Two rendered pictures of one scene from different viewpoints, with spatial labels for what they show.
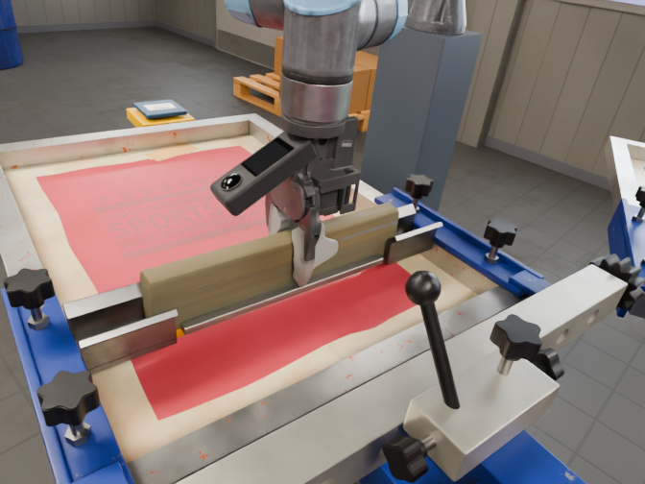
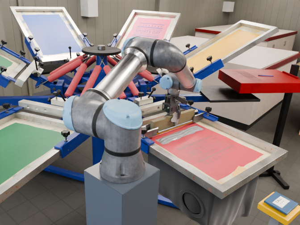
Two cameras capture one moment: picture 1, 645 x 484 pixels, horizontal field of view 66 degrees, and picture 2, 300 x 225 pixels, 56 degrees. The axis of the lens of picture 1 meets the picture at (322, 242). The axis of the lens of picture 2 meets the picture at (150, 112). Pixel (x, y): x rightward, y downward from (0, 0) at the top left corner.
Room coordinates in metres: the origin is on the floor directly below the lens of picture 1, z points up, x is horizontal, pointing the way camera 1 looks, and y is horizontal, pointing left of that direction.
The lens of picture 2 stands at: (2.13, -0.15, 1.74)
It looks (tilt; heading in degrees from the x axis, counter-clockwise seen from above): 23 degrees down; 178
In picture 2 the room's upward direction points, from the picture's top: 3 degrees clockwise
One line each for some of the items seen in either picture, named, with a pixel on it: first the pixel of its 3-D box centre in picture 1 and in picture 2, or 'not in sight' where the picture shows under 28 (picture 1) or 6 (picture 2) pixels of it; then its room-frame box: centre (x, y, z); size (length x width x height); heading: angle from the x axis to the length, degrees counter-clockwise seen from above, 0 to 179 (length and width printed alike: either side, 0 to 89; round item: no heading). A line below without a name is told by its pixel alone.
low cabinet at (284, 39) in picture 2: not in sight; (245, 46); (-6.13, 2.73, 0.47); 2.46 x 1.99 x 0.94; 140
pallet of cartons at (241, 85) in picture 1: (317, 81); not in sight; (4.43, 0.21, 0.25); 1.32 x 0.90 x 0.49; 50
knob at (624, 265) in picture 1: (607, 285); not in sight; (0.56, -0.39, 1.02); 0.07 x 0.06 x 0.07; 39
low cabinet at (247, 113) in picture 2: not in sight; (212, 72); (-2.95, 1.10, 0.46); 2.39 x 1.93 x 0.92; 50
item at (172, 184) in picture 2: not in sight; (179, 185); (0.84, 0.07, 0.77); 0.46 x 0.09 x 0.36; 39
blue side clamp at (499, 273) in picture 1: (444, 249); (134, 136); (0.67, -0.19, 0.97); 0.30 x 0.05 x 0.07; 39
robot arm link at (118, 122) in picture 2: not in sight; (120, 123); (1.33, -0.22, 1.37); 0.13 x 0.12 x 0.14; 64
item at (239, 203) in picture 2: not in sight; (233, 200); (0.90, 0.36, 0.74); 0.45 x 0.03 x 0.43; 129
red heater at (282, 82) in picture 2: not in sight; (259, 80); (-0.37, 0.90, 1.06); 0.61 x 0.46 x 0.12; 99
